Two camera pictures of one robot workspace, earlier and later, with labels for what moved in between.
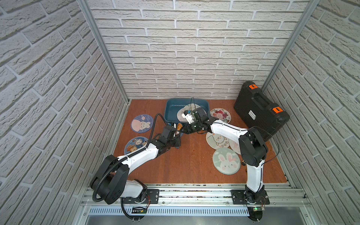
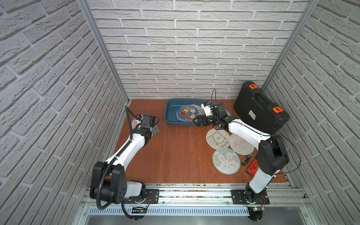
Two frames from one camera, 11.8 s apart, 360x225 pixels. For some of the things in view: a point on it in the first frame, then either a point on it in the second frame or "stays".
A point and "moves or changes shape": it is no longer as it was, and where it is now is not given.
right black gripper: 187,130 -> 204,117
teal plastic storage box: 172,105 stays
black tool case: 253,107 stays
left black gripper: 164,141 -> 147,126
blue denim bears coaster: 179,131 moves or changes shape
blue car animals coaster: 135,144 moves or changes shape
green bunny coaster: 226,161 stays
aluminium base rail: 283,201 stays
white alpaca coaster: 216,141 stays
